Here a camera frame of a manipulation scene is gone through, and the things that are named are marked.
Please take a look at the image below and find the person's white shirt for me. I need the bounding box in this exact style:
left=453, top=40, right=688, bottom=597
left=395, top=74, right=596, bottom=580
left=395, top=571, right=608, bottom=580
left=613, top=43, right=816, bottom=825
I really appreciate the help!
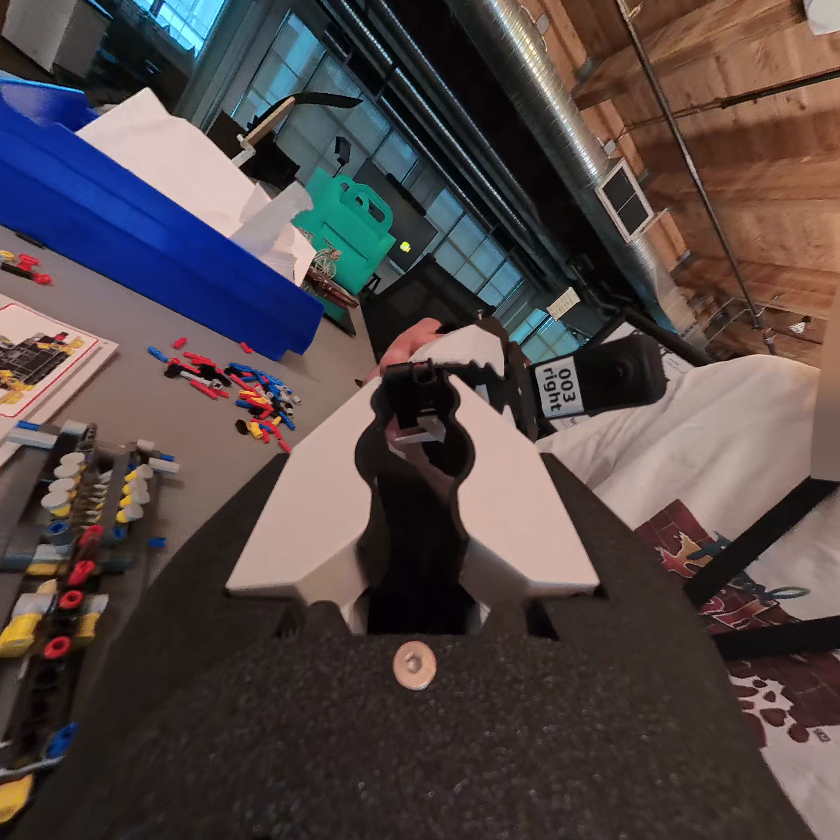
left=537, top=354, right=840, bottom=840

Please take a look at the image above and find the teal bag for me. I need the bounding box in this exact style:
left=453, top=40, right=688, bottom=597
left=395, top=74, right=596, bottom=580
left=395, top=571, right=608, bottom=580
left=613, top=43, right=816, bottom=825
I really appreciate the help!
left=292, top=167, right=395, bottom=296

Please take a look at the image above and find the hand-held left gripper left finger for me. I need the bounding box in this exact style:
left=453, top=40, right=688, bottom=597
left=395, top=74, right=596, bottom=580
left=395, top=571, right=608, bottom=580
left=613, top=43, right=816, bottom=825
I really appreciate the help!
left=225, top=379, right=395, bottom=624

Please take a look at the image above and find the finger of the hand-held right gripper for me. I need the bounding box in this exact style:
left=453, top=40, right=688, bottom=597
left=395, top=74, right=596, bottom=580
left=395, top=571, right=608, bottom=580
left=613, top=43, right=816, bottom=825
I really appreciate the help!
left=387, top=412, right=448, bottom=460
left=409, top=325, right=511, bottom=409

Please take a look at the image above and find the white paper bag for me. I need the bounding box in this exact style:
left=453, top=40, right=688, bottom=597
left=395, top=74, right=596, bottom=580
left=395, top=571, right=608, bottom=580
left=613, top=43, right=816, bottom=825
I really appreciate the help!
left=75, top=87, right=316, bottom=286

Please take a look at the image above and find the blue plastic bin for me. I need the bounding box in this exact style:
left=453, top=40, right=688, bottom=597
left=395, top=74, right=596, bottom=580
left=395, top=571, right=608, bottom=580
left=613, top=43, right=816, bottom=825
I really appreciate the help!
left=0, top=79, right=326, bottom=362

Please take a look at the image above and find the pile of lego pins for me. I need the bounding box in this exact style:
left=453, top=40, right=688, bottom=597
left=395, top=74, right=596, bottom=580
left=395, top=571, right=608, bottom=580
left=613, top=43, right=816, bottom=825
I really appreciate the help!
left=147, top=336, right=304, bottom=454

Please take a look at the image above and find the small red lego cluster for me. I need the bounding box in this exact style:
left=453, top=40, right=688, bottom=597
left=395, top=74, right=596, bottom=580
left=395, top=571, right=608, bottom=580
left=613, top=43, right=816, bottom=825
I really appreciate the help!
left=0, top=249, right=53, bottom=286

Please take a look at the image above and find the silver ventilation duct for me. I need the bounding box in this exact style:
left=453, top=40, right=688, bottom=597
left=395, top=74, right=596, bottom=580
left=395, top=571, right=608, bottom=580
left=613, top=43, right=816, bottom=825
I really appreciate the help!
left=446, top=0, right=677, bottom=329

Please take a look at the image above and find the black mesh chair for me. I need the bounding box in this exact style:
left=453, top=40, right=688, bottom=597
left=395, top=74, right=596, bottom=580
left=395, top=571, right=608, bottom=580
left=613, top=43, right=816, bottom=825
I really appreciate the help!
left=360, top=255, right=500, bottom=362

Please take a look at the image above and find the black shoulder strap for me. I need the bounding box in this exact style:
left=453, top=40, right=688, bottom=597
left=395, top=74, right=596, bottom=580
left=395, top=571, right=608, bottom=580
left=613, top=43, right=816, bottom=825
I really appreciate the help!
left=682, top=479, right=840, bottom=660

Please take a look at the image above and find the lego car chassis assembly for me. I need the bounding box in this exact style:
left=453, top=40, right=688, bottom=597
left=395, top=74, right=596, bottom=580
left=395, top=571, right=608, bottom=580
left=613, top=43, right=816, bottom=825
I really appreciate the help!
left=0, top=420, right=181, bottom=815

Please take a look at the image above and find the person's right hand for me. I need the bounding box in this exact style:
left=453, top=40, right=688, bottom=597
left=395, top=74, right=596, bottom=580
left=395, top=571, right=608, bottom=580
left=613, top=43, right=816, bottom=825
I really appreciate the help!
left=379, top=318, right=447, bottom=382

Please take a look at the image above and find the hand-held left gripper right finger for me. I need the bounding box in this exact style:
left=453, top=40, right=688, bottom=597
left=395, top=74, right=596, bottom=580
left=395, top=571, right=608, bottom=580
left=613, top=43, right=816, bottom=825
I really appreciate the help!
left=449, top=377, right=601, bottom=624

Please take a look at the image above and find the black lego connector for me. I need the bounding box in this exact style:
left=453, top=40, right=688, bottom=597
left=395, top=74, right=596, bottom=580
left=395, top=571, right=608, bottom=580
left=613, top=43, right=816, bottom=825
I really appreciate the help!
left=381, top=360, right=457, bottom=431

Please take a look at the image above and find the lego instruction booklet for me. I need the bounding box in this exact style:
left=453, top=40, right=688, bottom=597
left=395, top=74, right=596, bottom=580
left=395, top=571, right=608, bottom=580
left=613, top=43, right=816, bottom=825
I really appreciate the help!
left=0, top=292, right=120, bottom=463

